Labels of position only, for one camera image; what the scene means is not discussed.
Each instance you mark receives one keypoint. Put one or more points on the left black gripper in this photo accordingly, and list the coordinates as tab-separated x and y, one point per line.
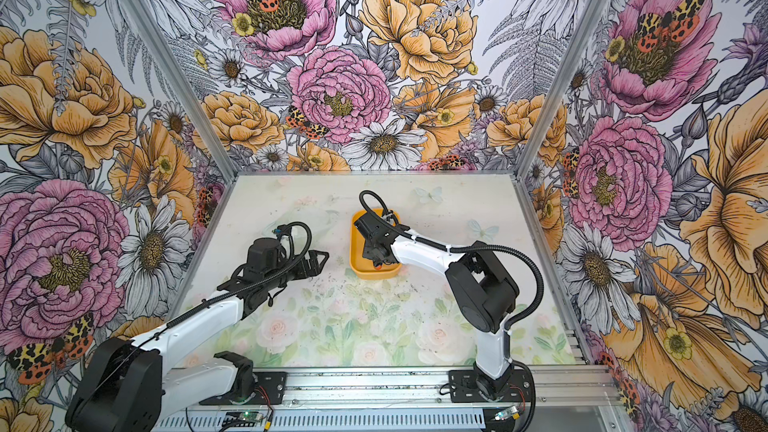
303	272

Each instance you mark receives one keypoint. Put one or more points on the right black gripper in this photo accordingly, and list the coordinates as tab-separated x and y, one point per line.
368	253

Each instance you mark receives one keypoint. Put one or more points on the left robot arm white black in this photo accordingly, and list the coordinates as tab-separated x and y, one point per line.
131	384

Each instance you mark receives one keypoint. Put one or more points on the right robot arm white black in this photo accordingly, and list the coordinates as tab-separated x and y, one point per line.
482	288

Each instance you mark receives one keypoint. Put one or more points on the left green circuit board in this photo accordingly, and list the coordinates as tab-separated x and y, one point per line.
244	419

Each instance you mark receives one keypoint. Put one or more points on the green circuit board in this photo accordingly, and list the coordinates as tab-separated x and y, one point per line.
509	413
244	419

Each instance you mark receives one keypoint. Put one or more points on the right green circuit board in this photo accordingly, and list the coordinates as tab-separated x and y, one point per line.
509	413

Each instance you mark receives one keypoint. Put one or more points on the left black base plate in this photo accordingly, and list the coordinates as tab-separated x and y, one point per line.
258	388

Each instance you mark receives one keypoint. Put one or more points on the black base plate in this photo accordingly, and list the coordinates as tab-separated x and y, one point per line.
516	385
258	388

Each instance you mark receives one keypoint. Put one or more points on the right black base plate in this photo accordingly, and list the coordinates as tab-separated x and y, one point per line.
516	385

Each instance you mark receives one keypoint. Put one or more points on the white ventilated cable duct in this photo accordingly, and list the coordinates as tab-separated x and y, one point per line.
461	419

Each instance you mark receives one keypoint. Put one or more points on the aluminium front rail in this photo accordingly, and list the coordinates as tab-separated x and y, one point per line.
402	387

